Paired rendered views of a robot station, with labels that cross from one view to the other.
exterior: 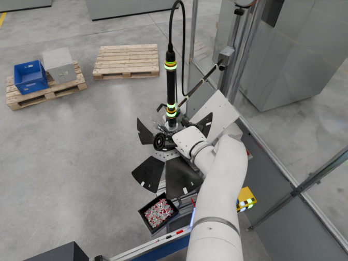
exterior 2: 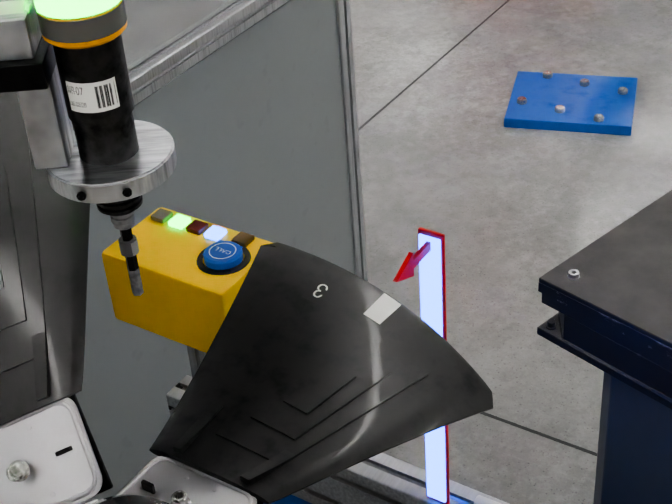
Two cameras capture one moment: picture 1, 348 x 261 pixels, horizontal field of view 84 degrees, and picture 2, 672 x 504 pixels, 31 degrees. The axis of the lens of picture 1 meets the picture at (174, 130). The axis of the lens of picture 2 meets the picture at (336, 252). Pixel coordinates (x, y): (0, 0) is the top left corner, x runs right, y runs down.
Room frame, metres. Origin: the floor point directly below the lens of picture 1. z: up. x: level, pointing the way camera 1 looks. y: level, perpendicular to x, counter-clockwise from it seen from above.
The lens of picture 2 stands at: (0.86, 0.56, 1.79)
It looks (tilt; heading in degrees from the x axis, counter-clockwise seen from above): 35 degrees down; 236
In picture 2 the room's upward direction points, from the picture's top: 5 degrees counter-clockwise
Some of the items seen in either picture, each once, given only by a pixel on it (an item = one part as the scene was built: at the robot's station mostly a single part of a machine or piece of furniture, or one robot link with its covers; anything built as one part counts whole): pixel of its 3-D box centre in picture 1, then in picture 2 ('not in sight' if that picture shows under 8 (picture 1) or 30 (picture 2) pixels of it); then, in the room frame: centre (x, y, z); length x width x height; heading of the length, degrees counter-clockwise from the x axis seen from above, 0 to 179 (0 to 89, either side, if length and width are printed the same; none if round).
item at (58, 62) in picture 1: (61, 66); not in sight; (3.00, 1.95, 0.31); 0.60 x 0.42 x 0.33; 28
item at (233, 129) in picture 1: (228, 132); not in sight; (1.03, -0.46, 0.92); 0.17 x 0.16 x 0.11; 111
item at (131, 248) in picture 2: not in sight; (131, 256); (0.64, 0.01, 1.39); 0.01 x 0.01 x 0.05
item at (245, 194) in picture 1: (238, 201); (195, 286); (0.41, -0.39, 1.02); 0.16 x 0.10 x 0.11; 111
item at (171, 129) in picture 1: (172, 118); (78, 91); (0.65, 0.01, 1.50); 0.09 x 0.07 x 0.10; 146
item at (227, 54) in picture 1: (226, 56); not in sight; (1.16, -0.34, 1.54); 0.10 x 0.07 x 0.09; 146
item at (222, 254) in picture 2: not in sight; (223, 256); (0.40, -0.35, 1.08); 0.04 x 0.04 x 0.02
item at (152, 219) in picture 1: (158, 213); not in sight; (0.40, 0.11, 0.83); 0.19 x 0.14 x 0.04; 127
